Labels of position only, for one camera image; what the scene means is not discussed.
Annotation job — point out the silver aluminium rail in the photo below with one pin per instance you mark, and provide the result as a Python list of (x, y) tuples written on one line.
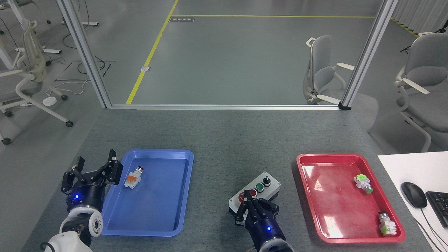
[(224, 106)]

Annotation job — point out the black computer mouse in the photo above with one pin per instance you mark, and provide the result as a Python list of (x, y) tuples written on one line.
[(414, 194)]

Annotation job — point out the black keyboard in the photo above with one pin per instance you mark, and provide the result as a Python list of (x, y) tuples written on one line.
[(439, 208)]

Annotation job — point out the green push button white block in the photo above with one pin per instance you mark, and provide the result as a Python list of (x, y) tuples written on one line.
[(363, 183)]

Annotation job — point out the white round floor disc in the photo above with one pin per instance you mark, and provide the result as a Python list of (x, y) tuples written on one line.
[(49, 101)]

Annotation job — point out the black post corner bracket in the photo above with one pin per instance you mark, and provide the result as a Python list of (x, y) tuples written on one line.
[(344, 106)]

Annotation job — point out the red plastic tray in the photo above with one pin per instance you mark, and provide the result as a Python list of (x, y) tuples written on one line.
[(346, 210)]

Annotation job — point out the blue plastic tray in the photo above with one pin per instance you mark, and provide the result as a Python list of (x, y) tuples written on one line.
[(150, 210)]

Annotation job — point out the white desk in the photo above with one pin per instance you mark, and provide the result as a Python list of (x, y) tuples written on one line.
[(406, 168)]

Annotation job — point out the grey office chair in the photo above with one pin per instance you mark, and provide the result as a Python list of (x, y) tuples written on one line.
[(320, 70), (425, 66)]

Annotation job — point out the silver aluminium post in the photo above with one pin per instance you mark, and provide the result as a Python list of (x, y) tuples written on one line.
[(84, 52), (369, 52)]

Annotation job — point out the white mesh office chair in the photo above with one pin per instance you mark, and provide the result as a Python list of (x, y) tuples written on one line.
[(29, 70)]

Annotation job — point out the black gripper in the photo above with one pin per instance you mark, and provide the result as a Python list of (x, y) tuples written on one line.
[(87, 194), (264, 224)]

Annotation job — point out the red push button orange block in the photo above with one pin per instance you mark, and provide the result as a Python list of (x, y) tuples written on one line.
[(132, 179)]

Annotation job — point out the silver push button green block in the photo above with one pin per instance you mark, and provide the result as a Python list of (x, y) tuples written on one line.
[(386, 224)]

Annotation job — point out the silver floor socket plate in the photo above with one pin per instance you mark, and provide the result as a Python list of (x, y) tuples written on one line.
[(145, 69)]

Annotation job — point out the grey control box with buttons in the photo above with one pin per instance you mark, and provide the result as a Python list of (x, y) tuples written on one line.
[(266, 187)]

